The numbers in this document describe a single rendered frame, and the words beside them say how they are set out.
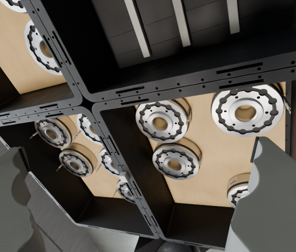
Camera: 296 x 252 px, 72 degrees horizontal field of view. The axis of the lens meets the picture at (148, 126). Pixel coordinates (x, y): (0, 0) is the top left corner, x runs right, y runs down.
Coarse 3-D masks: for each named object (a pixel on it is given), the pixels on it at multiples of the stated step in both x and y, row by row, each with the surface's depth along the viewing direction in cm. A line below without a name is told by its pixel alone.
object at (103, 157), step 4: (104, 148) 48; (100, 152) 49; (104, 152) 49; (100, 156) 50; (104, 156) 50; (108, 156) 49; (100, 160) 51; (104, 160) 50; (104, 164) 52; (104, 168) 52; (108, 168) 52; (112, 172) 53; (116, 172) 52
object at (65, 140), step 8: (40, 120) 50; (48, 120) 49; (56, 120) 48; (40, 128) 51; (56, 128) 49; (64, 128) 48; (40, 136) 53; (64, 136) 50; (56, 144) 54; (64, 144) 52
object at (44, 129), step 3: (45, 126) 49; (48, 126) 49; (51, 126) 49; (42, 129) 50; (45, 129) 50; (51, 129) 49; (54, 129) 49; (45, 132) 51; (54, 132) 49; (57, 132) 49; (45, 135) 51; (48, 135) 51; (57, 135) 50; (48, 138) 52; (51, 138) 51; (54, 138) 51; (57, 138) 50
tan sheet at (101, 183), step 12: (72, 120) 50; (84, 144) 55; (96, 144) 53; (96, 156) 56; (96, 168) 60; (84, 180) 66; (96, 180) 64; (108, 180) 61; (96, 192) 68; (108, 192) 66
